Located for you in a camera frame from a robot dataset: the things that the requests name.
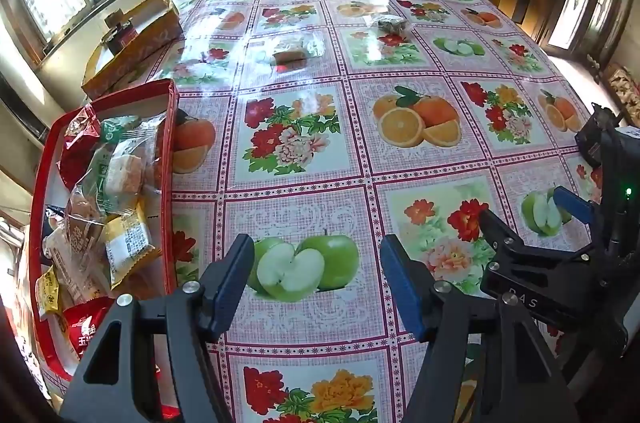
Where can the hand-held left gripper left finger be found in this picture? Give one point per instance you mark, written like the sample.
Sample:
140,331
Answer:
232,275

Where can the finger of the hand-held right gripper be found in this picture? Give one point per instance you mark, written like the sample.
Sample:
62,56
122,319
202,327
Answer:
572,204
515,248

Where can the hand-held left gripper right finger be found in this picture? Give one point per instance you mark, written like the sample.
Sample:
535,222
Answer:
400,285

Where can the yellow snack packet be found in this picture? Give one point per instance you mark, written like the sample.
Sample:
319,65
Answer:
130,248

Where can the red rimmed white tray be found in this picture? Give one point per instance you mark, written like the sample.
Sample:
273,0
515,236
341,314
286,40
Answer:
170,153

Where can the green label clear cake packet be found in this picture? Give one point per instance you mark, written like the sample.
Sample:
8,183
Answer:
125,168

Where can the small yellow packet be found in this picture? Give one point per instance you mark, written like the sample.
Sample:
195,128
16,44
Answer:
48,298

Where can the clear packet brown cake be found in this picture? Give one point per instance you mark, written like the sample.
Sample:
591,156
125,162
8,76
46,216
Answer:
290,55

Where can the clear packet dark green snack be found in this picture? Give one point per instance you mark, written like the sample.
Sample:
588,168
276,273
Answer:
392,25

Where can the patterned cushion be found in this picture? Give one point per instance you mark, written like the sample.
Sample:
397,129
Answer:
625,88

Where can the floral fruit print tablecloth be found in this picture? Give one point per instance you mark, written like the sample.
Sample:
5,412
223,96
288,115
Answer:
360,163

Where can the yellow cardboard box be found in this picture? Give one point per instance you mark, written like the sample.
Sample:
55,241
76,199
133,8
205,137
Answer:
135,53

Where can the dark red jar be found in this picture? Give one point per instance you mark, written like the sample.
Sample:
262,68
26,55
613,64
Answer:
122,37

